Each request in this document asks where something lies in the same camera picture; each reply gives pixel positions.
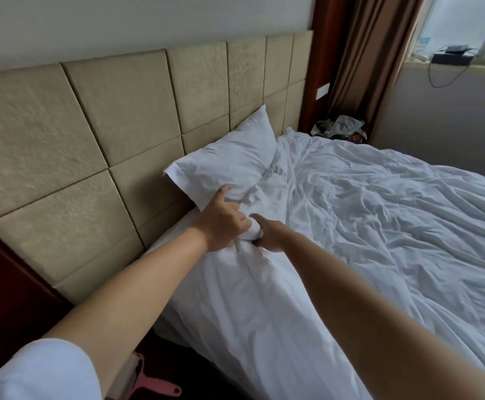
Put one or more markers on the person's left hand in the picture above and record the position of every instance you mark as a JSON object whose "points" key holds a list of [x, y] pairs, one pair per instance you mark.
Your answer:
{"points": [[221, 219]]}

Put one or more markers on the person's right hand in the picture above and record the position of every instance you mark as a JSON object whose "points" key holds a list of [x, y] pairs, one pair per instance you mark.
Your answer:
{"points": [[274, 235]]}

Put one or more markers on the white pillow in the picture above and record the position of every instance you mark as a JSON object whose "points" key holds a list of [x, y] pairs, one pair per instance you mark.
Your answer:
{"points": [[226, 158]]}

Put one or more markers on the white duvet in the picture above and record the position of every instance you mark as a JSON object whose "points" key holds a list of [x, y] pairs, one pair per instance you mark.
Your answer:
{"points": [[376, 220]]}

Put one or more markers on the pink lint roller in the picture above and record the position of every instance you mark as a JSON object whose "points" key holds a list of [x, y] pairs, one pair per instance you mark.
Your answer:
{"points": [[155, 383]]}

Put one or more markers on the person's right forearm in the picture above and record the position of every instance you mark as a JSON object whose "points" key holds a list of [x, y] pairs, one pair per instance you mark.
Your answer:
{"points": [[392, 329]]}

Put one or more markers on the person's left forearm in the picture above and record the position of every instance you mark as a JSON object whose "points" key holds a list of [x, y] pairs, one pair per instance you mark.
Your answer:
{"points": [[117, 304]]}

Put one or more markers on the person's white shirt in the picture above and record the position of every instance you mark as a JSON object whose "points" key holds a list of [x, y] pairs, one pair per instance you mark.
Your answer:
{"points": [[42, 370]]}

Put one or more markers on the beige padded headboard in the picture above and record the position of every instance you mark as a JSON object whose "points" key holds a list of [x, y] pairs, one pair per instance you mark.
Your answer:
{"points": [[101, 129]]}

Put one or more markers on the brown curtain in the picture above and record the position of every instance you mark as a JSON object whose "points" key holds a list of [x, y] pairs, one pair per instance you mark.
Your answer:
{"points": [[376, 54]]}

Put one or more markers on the black device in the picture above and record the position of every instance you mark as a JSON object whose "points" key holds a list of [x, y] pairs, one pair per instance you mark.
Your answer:
{"points": [[452, 55]]}

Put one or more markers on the window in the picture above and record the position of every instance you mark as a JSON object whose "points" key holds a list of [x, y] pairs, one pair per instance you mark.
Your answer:
{"points": [[467, 25]]}

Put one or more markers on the white wall switch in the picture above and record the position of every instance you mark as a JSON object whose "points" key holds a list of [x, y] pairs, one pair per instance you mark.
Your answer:
{"points": [[322, 90]]}

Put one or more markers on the dark wooden wall panel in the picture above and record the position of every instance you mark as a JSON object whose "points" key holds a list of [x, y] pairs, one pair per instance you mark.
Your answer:
{"points": [[9, 304], [326, 45]]}

